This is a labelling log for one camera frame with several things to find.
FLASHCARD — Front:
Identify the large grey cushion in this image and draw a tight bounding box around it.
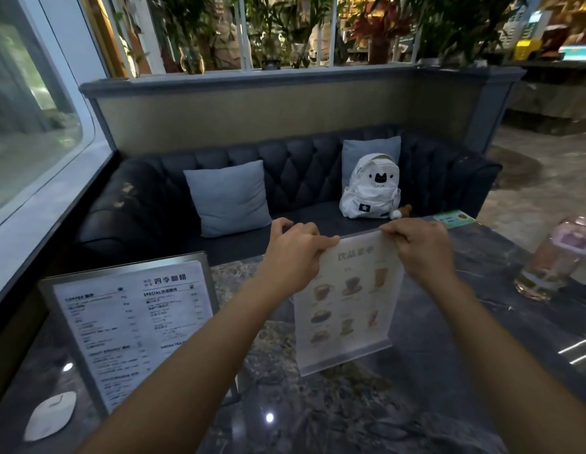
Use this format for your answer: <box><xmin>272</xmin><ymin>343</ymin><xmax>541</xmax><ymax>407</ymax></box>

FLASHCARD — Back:
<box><xmin>183</xmin><ymin>160</ymin><xmax>273</xmax><ymax>239</ymax></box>

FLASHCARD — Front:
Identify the dark tufted leather sofa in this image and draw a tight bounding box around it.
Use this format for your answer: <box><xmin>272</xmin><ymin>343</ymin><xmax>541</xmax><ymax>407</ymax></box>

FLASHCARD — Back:
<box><xmin>75</xmin><ymin>125</ymin><xmax>503</xmax><ymax>267</ymax></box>

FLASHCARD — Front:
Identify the metal framed menu board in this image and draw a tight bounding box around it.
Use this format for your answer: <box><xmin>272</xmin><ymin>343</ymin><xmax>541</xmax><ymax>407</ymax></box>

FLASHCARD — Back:
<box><xmin>38</xmin><ymin>252</ymin><xmax>239</xmax><ymax>418</ymax></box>

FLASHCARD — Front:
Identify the clear bottle with purple lid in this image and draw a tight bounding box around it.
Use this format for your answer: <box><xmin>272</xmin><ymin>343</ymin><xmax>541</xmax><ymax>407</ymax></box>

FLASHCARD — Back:
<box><xmin>513</xmin><ymin>216</ymin><xmax>586</xmax><ymax>302</ymax></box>

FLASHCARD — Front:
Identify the large glass window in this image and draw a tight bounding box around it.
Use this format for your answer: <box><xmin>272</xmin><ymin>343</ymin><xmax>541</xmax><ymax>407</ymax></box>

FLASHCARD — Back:
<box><xmin>0</xmin><ymin>0</ymin><xmax>97</xmax><ymax>220</ymax></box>

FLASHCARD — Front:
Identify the grey booth partition wall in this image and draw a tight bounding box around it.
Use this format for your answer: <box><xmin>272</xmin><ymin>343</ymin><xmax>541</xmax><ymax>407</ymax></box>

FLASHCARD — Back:
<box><xmin>79</xmin><ymin>63</ymin><xmax>526</xmax><ymax>159</ymax></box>

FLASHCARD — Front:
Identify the person's right hand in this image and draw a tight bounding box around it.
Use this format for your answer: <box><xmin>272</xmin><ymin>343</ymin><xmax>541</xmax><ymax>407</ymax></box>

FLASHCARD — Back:
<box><xmin>379</xmin><ymin>218</ymin><xmax>457</xmax><ymax>291</ymax></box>

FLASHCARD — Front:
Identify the white oval coaster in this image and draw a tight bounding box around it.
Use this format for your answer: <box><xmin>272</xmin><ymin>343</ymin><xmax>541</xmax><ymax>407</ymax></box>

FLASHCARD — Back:
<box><xmin>23</xmin><ymin>391</ymin><xmax>78</xmax><ymax>442</ymax></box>

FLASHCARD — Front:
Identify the row of potted plants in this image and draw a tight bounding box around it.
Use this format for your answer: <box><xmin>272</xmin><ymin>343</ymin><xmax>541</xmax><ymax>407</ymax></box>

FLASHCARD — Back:
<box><xmin>113</xmin><ymin>0</ymin><xmax>530</xmax><ymax>73</ymax></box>

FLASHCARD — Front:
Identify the clear acrylic drinks menu stand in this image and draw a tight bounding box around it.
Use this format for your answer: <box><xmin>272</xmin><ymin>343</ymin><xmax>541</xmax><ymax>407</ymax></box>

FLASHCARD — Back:
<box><xmin>293</xmin><ymin>230</ymin><xmax>405</xmax><ymax>377</ymax></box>

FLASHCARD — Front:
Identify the green card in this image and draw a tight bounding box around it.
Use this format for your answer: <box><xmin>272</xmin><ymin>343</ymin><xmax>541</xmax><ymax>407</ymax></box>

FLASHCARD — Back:
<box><xmin>433</xmin><ymin>210</ymin><xmax>477</xmax><ymax>230</ymax></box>

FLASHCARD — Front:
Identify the person's left hand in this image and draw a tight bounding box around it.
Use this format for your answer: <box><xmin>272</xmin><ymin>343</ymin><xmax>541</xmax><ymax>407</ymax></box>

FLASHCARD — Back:
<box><xmin>258</xmin><ymin>218</ymin><xmax>341</xmax><ymax>303</ymax></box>

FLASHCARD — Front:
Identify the person's right forearm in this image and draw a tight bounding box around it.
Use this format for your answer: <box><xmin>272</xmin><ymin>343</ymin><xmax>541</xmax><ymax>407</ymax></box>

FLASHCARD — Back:
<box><xmin>428</xmin><ymin>274</ymin><xmax>586</xmax><ymax>454</ymax></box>

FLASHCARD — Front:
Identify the small grey cushion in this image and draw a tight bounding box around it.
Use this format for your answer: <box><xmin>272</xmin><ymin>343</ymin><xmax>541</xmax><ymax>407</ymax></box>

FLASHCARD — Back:
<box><xmin>341</xmin><ymin>135</ymin><xmax>402</xmax><ymax>189</ymax></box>

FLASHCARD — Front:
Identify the person's left forearm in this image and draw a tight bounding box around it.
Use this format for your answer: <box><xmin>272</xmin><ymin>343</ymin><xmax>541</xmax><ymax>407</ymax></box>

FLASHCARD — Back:
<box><xmin>78</xmin><ymin>274</ymin><xmax>303</xmax><ymax>454</ymax></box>

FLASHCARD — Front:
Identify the white cat print backpack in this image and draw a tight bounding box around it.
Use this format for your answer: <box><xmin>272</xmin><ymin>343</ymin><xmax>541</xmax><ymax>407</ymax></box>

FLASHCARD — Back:
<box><xmin>339</xmin><ymin>153</ymin><xmax>401</xmax><ymax>220</ymax></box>

